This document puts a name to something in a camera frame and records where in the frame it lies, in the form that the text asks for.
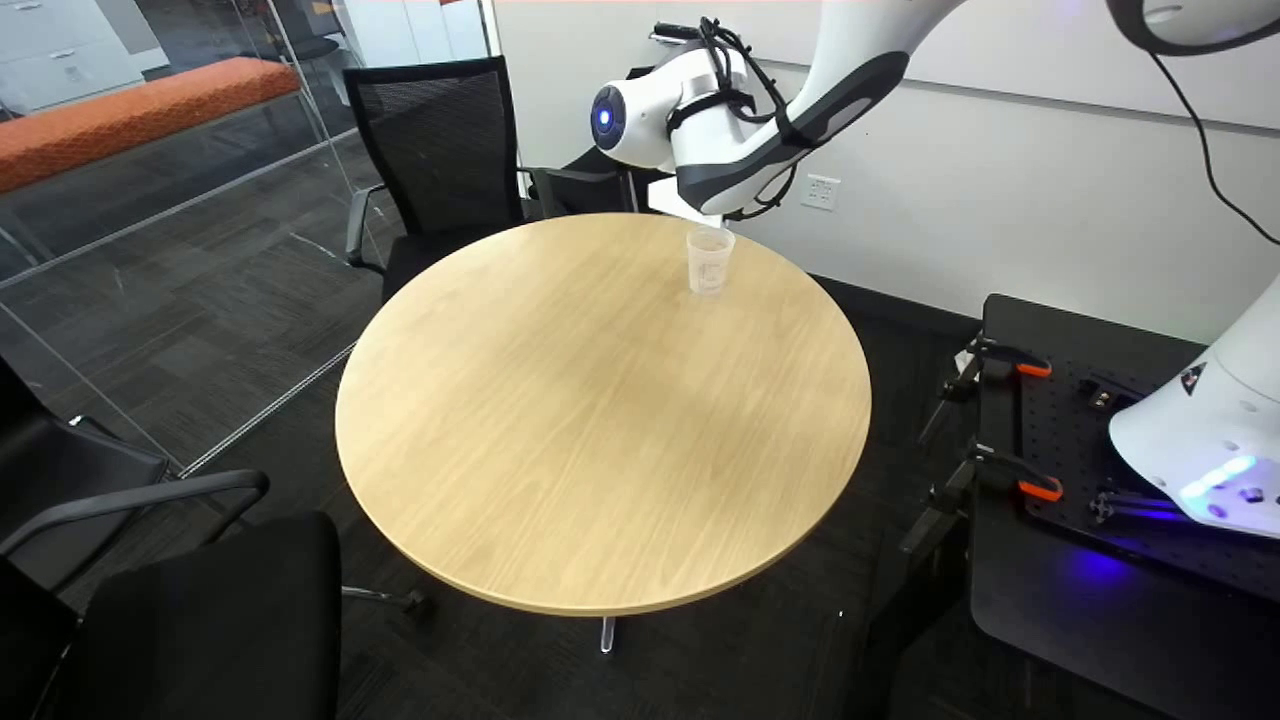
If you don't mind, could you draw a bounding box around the long black cable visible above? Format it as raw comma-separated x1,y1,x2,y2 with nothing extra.
1102,0,1280,253

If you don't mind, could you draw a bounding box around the black chair with grey armrest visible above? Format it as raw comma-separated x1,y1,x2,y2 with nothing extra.
0,459,440,720

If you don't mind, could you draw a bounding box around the clear plastic measuring cup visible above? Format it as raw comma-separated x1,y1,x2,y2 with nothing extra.
683,220,741,301

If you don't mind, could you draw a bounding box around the wall whiteboard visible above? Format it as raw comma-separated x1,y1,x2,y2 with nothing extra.
491,0,1280,137

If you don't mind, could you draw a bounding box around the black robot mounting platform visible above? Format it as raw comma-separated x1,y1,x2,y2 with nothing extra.
960,290,1280,720

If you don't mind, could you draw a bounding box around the orange handled black clamp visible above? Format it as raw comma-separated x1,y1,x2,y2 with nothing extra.
899,439,1073,560
914,334,1060,447

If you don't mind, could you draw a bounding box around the orange upholstered bench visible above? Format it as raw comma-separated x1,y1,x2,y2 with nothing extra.
0,51,303,200

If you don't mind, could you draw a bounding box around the black wrist cable bundle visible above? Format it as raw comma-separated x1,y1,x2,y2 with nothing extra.
650,12,810,223

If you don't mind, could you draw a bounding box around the black mesh office chair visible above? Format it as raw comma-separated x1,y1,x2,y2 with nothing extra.
338,51,531,301

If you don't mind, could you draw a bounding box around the black armless chair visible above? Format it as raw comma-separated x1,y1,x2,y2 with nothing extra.
520,140,647,223

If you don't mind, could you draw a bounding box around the white wall outlet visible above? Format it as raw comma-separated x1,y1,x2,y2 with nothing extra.
800,168,842,215

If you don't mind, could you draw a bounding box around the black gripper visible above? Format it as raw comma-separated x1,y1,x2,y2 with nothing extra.
677,168,762,231

